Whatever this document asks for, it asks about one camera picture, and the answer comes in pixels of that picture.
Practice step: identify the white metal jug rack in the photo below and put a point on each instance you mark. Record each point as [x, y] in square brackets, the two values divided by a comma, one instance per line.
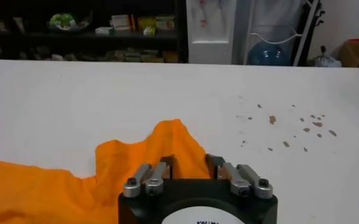
[304, 36]

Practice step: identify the white flat carton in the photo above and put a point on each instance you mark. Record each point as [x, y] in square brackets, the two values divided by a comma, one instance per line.
[104, 30]

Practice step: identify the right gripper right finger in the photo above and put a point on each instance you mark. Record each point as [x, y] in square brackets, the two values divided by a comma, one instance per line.
[237, 179]

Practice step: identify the orange t-shirt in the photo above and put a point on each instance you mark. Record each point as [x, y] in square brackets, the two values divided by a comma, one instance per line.
[75, 194]

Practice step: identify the red-rimmed cardboard box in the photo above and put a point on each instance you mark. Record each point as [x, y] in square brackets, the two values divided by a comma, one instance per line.
[357, 53]

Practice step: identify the grey plastic bag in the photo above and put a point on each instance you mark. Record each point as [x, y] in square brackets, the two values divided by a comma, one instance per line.
[327, 59]

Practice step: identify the white water dispenser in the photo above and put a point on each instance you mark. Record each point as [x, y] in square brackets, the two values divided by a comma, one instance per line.
[211, 45]

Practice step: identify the blue water jug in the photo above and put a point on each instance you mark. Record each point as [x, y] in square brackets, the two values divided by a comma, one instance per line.
[267, 54]

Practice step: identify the black tripod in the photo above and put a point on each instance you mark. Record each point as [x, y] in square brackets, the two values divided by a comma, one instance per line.
[317, 15]

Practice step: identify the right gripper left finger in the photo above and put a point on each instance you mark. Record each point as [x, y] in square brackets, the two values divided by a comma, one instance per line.
[151, 179]

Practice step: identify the black shelf unit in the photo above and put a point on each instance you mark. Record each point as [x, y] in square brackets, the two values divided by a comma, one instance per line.
[75, 41]

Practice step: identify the red striped white carton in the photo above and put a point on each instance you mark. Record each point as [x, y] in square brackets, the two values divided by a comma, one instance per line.
[121, 22]

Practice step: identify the lime green small box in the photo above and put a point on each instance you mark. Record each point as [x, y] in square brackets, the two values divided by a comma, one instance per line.
[149, 31]

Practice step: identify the black bowl with green toys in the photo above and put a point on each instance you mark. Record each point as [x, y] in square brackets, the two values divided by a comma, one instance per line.
[66, 22]

